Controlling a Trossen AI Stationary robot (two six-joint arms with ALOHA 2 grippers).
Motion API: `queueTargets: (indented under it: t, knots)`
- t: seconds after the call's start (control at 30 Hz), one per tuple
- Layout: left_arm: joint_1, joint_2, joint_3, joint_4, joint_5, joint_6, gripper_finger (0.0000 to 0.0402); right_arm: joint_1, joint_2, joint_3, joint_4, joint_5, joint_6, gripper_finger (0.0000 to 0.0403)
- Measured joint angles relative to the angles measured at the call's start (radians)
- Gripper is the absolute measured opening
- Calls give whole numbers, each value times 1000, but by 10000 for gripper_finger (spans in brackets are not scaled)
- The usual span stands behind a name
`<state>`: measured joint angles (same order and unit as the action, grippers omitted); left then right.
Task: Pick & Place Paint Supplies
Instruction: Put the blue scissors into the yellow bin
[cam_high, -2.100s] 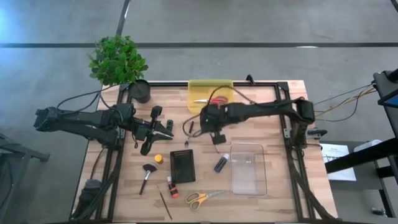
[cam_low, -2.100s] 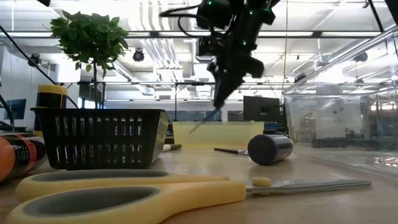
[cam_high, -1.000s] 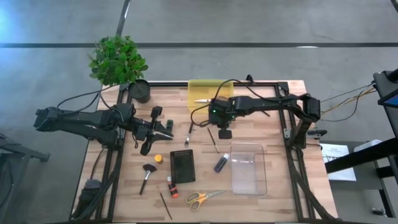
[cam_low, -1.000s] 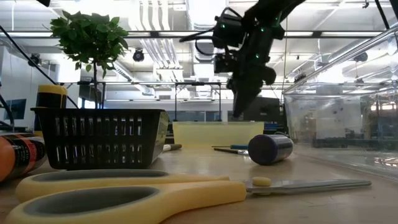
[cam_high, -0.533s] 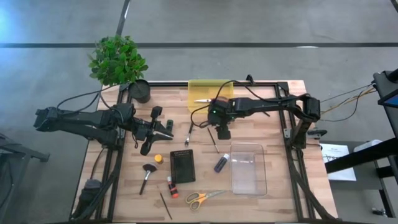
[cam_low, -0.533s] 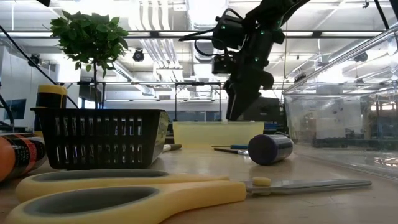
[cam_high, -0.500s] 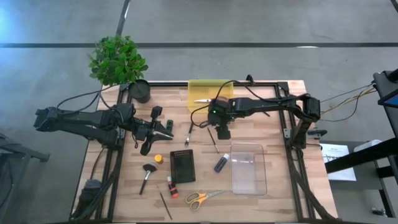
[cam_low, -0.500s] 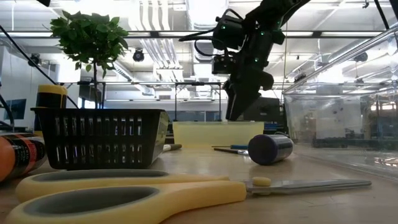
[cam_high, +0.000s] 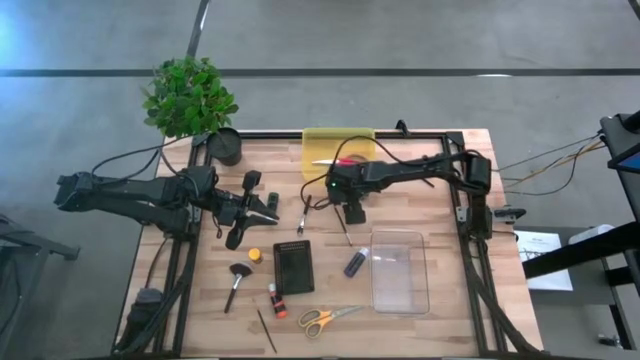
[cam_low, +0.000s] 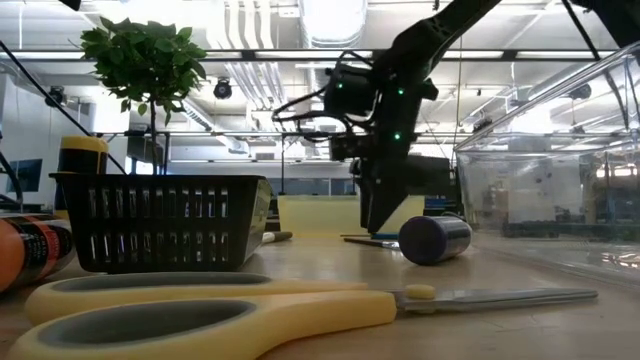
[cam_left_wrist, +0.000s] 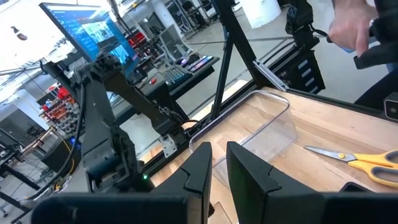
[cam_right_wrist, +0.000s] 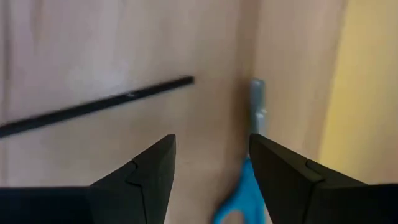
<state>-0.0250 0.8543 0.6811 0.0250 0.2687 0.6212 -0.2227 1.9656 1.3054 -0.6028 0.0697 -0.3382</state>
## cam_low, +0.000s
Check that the yellow translucent plastic bin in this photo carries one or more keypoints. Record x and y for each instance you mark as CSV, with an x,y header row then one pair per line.
x,y
310,215

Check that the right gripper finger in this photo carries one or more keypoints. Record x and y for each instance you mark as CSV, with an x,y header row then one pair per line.
x,y
367,200
390,195

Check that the blue-screen monitor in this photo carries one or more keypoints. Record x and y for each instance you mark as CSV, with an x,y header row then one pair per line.
x,y
27,175

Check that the clear plastic bin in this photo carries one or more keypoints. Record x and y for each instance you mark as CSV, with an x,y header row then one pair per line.
x,y
550,210

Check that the black ceiling spotlight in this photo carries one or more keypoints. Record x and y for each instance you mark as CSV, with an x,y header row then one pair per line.
x,y
222,89
55,96

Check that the purple paint bottle white cap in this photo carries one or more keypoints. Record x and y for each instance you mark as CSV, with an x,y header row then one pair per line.
x,y
430,240

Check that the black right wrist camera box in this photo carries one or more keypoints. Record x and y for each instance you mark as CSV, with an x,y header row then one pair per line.
x,y
350,147

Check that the green plant in black pot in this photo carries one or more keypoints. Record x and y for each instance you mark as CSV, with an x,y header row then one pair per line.
x,y
145,55

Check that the orange paint tube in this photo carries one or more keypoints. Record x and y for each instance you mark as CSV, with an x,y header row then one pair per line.
x,y
30,250

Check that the yellow scissors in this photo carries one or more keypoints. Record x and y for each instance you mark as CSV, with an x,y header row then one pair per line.
x,y
350,307

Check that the black overhead frame bar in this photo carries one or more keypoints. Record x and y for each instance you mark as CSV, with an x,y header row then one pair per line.
x,y
225,55

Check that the black slotted plastic basket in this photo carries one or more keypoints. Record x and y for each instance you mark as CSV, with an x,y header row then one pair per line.
x,y
150,182

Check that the silver ceiling duct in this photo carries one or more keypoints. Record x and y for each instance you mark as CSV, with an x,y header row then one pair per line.
x,y
332,20

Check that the black monitor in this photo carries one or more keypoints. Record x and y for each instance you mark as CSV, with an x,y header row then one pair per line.
x,y
432,175

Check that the yellow paint bottle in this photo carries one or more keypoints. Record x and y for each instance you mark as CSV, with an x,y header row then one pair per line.
x,y
82,160

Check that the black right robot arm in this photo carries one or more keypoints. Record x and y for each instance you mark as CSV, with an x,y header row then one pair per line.
x,y
435,30

